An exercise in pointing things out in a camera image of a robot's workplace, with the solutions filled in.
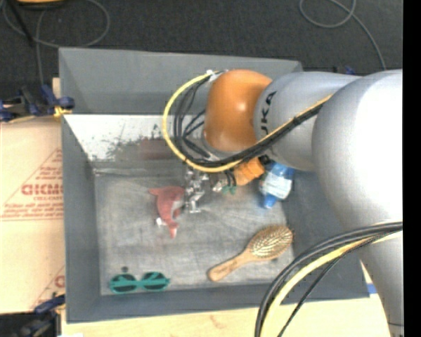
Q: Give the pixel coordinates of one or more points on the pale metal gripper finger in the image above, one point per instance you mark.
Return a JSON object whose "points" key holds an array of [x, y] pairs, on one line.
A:
{"points": [[190, 191], [194, 206]]}

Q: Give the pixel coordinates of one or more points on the pink toy animal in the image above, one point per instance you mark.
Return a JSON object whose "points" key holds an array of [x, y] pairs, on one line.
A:
{"points": [[166, 202]]}

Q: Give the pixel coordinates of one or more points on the clear plastic bottle blue label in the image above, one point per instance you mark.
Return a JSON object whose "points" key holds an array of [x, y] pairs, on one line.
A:
{"points": [[276, 184]]}

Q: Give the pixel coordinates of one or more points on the wooden hairbrush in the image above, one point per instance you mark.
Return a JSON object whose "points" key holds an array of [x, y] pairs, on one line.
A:
{"points": [[270, 244]]}

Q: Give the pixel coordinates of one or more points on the green sunglasses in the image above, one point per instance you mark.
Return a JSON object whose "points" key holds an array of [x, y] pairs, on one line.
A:
{"points": [[140, 283]]}

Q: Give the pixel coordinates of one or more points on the grey metal bin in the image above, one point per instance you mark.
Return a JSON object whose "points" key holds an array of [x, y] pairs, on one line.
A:
{"points": [[133, 83]]}

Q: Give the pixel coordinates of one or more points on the brown cardboard board red print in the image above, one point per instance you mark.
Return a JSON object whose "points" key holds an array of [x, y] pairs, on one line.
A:
{"points": [[27, 230]]}

